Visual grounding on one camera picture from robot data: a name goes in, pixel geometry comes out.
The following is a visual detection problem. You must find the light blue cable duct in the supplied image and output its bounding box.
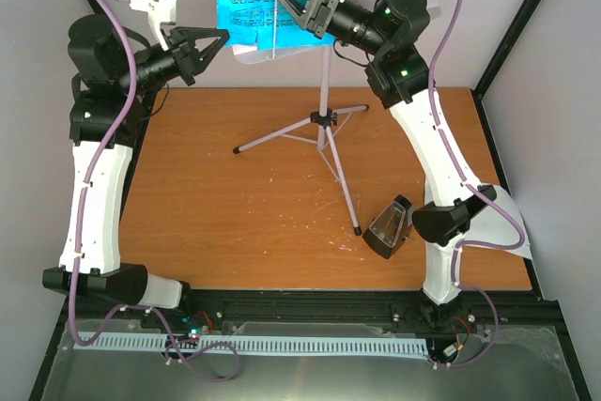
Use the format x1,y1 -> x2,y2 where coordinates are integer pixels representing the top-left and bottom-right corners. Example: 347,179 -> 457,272
86,332 -> 428,360

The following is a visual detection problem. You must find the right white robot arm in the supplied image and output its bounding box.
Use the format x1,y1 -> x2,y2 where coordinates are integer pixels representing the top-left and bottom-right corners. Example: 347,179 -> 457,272
277,0 -> 497,329

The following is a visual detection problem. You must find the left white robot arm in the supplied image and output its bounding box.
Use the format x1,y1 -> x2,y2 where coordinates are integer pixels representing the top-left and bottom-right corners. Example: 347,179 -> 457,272
42,14 -> 229,329

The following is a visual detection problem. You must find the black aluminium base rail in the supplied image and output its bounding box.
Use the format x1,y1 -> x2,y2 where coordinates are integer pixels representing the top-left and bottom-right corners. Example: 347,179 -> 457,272
60,287 -> 564,341

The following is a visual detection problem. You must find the green led circuit board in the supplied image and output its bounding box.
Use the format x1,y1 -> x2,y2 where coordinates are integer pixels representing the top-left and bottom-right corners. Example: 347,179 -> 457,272
181,311 -> 214,339

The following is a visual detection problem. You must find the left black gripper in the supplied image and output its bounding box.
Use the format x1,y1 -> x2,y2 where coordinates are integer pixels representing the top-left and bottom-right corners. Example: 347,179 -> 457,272
117,26 -> 230,95

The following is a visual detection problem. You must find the white music stand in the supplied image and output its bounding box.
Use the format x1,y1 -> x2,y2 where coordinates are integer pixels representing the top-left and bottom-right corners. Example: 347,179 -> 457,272
210,0 -> 455,237

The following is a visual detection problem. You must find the white sheet music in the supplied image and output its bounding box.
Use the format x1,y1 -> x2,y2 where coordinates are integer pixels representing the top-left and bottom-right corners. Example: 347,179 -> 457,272
422,177 -> 534,260

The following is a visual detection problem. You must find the black frame post right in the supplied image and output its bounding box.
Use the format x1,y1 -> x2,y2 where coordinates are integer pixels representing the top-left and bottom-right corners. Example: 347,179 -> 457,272
472,0 -> 542,101

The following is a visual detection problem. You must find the black frame post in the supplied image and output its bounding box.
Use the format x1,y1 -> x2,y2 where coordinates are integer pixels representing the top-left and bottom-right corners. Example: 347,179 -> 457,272
472,0 -> 542,101
67,0 -> 150,147

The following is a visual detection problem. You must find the clear plastic metronome cover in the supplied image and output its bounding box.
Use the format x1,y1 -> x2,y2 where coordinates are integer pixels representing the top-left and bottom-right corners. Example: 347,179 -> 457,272
369,204 -> 406,247

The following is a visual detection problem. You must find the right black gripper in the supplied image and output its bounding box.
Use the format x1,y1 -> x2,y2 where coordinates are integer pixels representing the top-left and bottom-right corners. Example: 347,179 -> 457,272
267,0 -> 387,58

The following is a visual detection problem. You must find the black frame post left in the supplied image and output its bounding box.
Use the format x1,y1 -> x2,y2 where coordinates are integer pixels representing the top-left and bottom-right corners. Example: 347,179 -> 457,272
67,0 -> 150,147

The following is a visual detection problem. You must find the black metronome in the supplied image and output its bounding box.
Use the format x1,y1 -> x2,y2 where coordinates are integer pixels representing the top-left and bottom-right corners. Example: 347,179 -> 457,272
362,194 -> 413,259

